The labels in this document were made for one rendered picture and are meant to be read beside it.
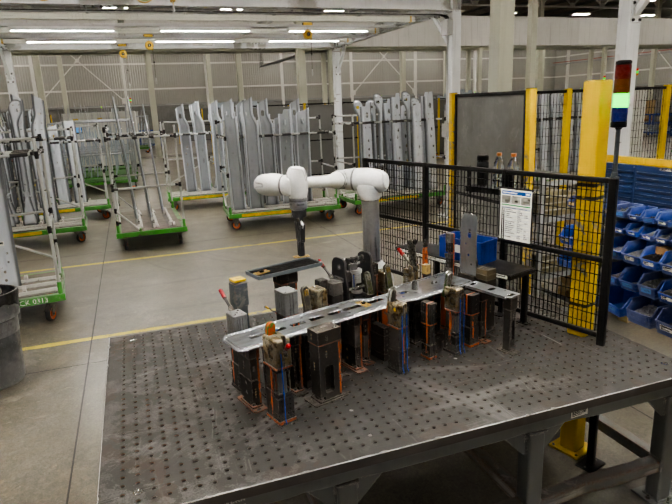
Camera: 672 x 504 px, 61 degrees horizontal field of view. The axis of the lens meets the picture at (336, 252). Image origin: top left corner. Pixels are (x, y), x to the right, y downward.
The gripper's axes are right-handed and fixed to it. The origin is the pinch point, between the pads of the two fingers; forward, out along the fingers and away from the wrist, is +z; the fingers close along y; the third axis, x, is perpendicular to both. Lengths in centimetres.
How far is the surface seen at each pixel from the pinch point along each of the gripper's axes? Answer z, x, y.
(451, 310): 30, 65, 38
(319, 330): 21, -9, 59
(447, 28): -179, 398, -563
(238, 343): 24, -42, 52
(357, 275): 15.9, 27.6, 7.0
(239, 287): 11.2, -34.7, 15.6
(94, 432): 124, -120, -80
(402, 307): 21, 34, 48
